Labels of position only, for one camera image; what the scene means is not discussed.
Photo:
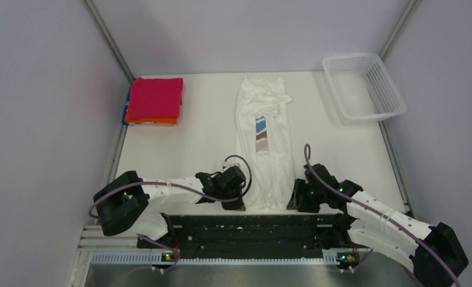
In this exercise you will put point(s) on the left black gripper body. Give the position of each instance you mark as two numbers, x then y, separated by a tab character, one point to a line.
229	193

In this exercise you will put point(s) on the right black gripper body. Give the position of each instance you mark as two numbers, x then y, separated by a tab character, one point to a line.
313	197

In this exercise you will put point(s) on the white printed t-shirt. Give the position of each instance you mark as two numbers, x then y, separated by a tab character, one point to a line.
263	139

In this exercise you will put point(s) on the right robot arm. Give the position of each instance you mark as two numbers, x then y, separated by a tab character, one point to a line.
433	254

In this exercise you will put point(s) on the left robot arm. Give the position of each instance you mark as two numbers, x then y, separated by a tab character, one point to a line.
131	203

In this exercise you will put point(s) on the right controller board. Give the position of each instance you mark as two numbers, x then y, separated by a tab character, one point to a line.
343	260

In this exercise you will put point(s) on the controller board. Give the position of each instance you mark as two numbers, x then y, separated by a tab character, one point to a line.
343	260
164	257

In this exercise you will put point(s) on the orange folded t-shirt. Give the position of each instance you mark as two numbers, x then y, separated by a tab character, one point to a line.
150	120

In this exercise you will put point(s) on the left controller board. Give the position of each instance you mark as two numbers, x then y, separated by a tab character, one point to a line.
164	257

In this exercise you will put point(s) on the white plastic basket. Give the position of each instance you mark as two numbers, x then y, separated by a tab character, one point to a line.
362	89

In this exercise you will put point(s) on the red folded t-shirt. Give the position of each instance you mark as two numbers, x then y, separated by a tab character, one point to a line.
155	98

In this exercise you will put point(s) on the blue folded t-shirt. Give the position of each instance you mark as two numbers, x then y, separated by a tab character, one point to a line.
125	110

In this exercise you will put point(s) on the black mounting base rail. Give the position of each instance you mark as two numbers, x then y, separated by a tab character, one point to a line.
257	237

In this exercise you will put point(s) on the right aluminium frame post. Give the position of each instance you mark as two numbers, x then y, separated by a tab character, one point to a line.
400	26

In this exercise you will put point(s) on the aluminium frame post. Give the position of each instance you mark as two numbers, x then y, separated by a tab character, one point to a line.
400	26
111	44

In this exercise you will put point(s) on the left aluminium frame post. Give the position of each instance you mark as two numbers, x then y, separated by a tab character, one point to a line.
111	44

